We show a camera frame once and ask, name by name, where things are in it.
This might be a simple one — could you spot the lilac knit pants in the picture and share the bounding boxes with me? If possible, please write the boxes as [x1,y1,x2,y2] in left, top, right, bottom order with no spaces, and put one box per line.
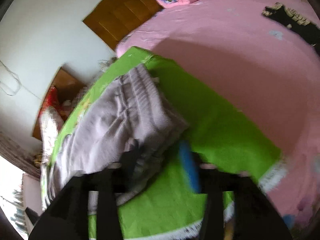
[47,64,188,205]

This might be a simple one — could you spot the brown yellow blanket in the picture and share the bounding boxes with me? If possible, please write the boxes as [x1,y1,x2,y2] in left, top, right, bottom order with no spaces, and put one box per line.
[33,152,50,168]

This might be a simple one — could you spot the window with bars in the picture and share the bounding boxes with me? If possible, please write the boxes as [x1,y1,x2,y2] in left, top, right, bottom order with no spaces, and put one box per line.
[0,157,28,239]

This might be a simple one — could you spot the patterned window curtain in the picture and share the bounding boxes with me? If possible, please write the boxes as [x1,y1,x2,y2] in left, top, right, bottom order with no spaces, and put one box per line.
[0,132,41,180]

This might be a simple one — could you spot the green cartoon bed sheet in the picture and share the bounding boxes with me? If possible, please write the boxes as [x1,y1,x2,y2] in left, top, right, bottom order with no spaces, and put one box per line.
[43,47,287,239]

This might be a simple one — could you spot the pink floral quilt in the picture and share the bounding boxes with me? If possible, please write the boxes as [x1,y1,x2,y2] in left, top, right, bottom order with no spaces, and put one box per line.
[40,106,64,165]

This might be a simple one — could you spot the red embroidered pillow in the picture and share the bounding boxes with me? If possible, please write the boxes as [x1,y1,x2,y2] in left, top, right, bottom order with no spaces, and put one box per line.
[39,86,61,117]

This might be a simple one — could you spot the left wooden headboard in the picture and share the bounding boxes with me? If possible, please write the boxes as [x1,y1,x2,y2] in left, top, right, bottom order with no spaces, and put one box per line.
[32,67,85,141]

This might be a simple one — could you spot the wooden headboard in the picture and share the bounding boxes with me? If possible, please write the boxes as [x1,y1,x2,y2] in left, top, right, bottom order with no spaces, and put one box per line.
[83,0,162,50]
[32,67,85,141]

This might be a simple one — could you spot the pink bed sheet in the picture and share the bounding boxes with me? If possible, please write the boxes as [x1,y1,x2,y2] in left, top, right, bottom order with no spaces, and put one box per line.
[116,0,319,227]

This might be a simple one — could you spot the black patterned garment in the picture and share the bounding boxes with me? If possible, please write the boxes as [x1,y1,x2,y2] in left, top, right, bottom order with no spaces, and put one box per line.
[261,2,319,48]

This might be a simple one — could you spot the right wooden headboard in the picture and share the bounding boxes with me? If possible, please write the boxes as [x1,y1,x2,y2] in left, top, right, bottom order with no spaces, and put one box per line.
[83,0,162,50]

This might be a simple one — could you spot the white wall cable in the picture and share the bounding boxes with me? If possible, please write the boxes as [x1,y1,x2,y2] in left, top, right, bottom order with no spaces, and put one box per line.
[0,60,43,102]

